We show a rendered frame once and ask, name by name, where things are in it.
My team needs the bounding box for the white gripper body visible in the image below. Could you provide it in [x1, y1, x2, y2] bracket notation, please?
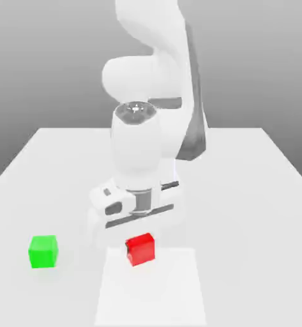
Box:
[87, 185, 186, 248]

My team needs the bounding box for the small red cube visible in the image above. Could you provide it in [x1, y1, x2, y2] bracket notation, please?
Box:
[125, 232, 156, 268]

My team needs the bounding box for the small green cube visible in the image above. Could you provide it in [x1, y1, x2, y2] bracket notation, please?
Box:
[27, 235, 59, 270]

